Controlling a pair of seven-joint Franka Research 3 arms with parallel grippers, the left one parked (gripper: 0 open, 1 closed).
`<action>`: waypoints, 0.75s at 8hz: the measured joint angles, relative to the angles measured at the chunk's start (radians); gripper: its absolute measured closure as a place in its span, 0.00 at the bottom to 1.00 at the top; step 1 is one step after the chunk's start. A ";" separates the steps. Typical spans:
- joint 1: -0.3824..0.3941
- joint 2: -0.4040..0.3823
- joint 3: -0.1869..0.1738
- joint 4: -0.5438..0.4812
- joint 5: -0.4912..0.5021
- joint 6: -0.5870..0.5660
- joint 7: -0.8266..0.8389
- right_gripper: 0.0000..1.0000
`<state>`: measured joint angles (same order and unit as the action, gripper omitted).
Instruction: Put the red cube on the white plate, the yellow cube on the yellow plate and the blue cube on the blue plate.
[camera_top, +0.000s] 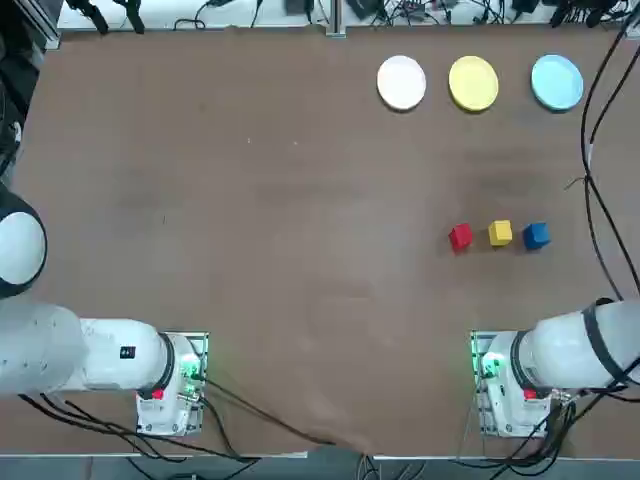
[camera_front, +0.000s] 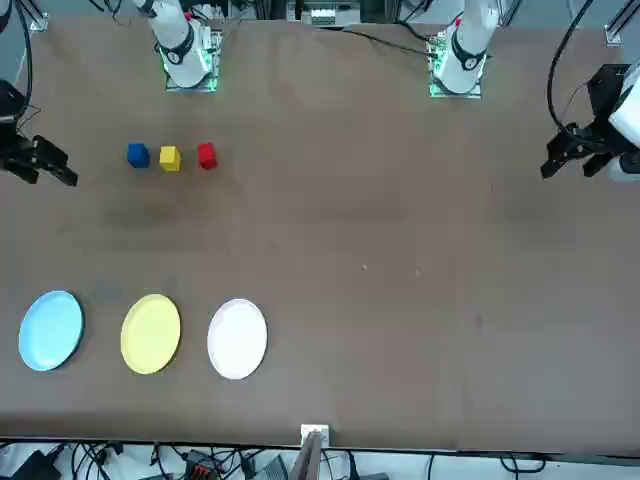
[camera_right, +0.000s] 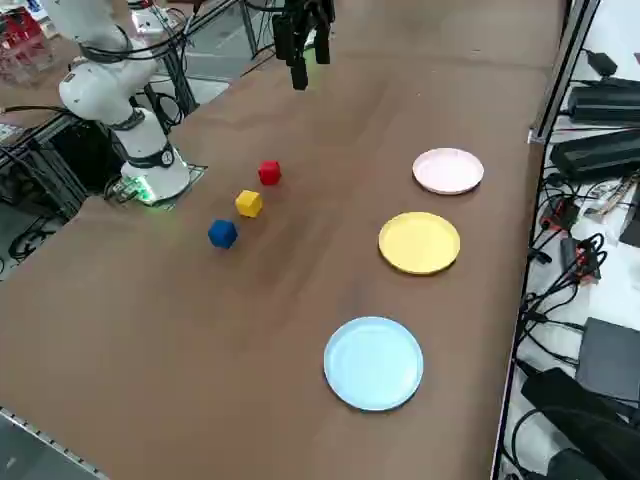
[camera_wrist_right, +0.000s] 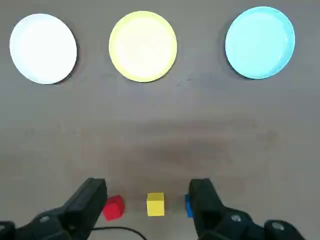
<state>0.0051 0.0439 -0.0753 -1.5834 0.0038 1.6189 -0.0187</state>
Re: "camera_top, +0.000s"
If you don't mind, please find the aluminium frame post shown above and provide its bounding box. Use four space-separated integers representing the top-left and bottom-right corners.
325 0 347 37

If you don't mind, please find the blue cube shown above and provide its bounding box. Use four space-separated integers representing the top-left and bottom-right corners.
522 221 552 252

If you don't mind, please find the black stand leg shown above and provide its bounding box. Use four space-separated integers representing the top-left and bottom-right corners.
67 0 110 35
112 0 146 35

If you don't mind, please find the black floor cable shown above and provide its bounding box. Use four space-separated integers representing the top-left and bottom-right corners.
18 392 261 462

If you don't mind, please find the yellow plate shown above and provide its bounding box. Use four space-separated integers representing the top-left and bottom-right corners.
448 55 500 113

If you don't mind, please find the red cube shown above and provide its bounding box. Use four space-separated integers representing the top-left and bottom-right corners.
448 222 474 252

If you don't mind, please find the yellow cube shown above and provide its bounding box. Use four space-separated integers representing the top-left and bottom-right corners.
487 219 514 248

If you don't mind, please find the blue plate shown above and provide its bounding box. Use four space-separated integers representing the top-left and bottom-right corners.
530 53 585 113

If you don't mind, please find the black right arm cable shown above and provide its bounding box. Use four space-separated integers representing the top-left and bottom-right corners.
579 9 640 301

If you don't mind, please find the black base cable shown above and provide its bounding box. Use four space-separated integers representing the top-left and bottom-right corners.
199 377 374 455

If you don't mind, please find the aluminium corner profile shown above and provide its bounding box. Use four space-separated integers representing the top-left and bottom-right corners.
14 0 62 51

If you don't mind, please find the white plate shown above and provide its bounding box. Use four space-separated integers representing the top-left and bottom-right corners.
376 54 428 112

